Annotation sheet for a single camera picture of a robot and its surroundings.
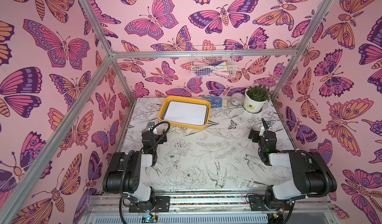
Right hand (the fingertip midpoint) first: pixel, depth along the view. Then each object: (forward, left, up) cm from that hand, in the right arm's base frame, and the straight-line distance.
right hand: (261, 129), depth 93 cm
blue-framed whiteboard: (+15, +48, -4) cm, 50 cm away
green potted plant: (+23, -2, +9) cm, 25 cm away
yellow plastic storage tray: (+27, +34, -3) cm, 44 cm away
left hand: (-1, +65, -1) cm, 65 cm away
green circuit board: (-47, +64, -10) cm, 80 cm away
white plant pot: (+20, +2, -1) cm, 20 cm away
